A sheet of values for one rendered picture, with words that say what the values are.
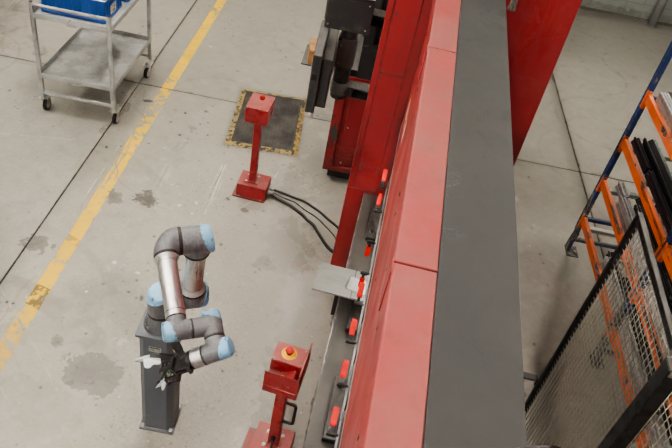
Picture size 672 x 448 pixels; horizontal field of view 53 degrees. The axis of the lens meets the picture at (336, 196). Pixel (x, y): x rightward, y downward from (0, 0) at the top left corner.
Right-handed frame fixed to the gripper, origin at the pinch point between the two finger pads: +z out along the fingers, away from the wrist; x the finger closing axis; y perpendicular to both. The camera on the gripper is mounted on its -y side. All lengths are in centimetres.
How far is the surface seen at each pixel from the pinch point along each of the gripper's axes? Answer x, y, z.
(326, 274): 35, -67, -64
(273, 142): 75, -320, -20
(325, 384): 53, -18, -52
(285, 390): 58, -28, -32
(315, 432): 54, 4, -46
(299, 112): 79, -369, -43
